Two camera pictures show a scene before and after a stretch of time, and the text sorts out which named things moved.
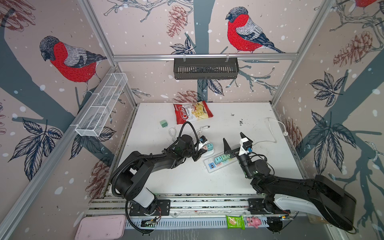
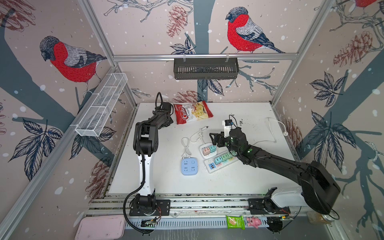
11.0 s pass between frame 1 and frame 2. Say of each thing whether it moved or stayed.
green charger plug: stayed
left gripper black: moved
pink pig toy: stayed
